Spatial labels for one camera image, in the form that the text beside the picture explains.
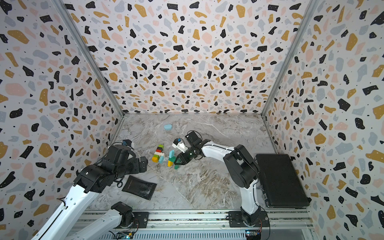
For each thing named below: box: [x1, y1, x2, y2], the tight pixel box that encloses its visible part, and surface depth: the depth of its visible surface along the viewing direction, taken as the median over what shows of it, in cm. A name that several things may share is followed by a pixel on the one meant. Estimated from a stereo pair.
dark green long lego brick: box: [168, 156, 182, 163], surface depth 87 cm
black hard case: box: [254, 154, 312, 208], surface depth 80 cm
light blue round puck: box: [163, 124, 173, 131], surface depth 115 cm
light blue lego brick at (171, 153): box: [168, 149, 175, 158], surface depth 87 cm
